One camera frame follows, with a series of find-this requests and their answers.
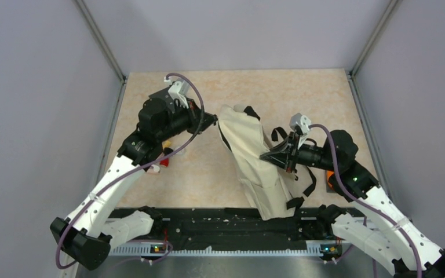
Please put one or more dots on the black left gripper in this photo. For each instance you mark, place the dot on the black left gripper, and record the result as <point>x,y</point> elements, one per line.
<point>193,113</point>

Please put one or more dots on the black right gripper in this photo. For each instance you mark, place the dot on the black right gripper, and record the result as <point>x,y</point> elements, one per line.
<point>281,154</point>

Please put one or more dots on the cream canvas backpack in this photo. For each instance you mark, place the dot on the cream canvas backpack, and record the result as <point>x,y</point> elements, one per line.
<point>274,192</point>

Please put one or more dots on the black hardcover book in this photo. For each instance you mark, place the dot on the black hardcover book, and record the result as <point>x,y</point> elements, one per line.
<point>162,94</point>

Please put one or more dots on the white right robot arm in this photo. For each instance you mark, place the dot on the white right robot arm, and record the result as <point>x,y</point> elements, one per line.
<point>395,243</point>

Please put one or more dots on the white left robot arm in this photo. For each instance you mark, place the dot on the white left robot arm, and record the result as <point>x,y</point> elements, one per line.
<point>85,236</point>

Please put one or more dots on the pink white stapler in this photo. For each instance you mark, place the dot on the pink white stapler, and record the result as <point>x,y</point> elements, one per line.
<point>153,169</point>

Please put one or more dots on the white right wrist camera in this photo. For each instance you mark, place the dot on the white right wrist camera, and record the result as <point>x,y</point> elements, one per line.
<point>300,124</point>

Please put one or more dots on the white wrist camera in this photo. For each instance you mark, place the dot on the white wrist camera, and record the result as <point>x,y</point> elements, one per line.
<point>178,90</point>
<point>300,124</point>

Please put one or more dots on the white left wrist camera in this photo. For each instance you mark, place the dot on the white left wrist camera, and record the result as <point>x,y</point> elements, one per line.
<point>178,90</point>

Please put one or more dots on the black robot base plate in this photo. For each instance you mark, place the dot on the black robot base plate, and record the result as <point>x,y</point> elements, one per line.
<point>236,229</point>

